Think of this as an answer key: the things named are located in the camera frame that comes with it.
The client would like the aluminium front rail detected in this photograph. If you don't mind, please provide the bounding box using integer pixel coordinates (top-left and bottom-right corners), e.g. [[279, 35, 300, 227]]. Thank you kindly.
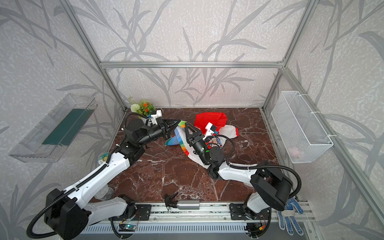
[[86, 201, 316, 224]]

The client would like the clear acrylic wall shelf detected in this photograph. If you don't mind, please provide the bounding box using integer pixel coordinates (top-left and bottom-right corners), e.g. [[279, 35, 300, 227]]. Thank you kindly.
[[9, 94, 98, 163]]

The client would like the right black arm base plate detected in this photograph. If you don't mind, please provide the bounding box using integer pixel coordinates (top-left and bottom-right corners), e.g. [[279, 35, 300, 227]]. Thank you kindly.
[[229, 203, 272, 221]]

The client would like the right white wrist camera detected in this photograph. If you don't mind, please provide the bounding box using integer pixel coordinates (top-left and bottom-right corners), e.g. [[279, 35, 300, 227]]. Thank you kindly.
[[205, 122, 217, 138]]

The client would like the blue dotted work glove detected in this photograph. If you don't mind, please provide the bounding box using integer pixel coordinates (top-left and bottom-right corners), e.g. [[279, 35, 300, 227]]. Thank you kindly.
[[277, 198, 304, 236]]

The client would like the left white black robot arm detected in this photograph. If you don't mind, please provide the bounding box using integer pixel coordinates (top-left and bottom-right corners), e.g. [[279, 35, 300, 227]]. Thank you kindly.
[[26, 117, 180, 240]]

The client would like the white potted artificial plant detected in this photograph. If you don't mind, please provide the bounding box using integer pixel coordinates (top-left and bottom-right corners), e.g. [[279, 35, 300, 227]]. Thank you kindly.
[[128, 96, 157, 118]]

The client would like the white wire mesh basket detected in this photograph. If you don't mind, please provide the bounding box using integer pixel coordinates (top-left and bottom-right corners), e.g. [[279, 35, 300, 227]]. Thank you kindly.
[[271, 91, 334, 164]]

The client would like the rainbow striped kids jacket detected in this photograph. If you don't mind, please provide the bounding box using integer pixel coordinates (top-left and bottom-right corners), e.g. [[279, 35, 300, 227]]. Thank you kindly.
[[165, 112, 239, 169]]

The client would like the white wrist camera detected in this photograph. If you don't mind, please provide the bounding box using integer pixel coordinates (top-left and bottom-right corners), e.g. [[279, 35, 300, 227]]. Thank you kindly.
[[148, 110, 162, 125], [205, 122, 217, 138]]

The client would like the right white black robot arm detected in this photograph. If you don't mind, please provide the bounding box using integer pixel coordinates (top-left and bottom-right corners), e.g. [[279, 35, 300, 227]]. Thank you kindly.
[[185, 122, 302, 214]]

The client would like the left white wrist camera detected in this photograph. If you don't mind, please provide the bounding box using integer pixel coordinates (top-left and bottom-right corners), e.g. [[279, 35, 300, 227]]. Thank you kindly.
[[148, 110, 162, 125]]

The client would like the silver metal spray bottle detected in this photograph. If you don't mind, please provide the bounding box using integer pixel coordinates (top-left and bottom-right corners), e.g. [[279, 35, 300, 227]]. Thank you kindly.
[[164, 192, 200, 211]]

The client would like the clear plastic cup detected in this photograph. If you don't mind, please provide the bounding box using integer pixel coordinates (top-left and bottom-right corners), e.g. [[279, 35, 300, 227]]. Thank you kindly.
[[95, 185, 115, 201]]

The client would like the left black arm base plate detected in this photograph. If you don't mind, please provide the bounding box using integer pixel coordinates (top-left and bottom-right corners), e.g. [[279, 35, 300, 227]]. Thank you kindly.
[[119, 195, 152, 221]]

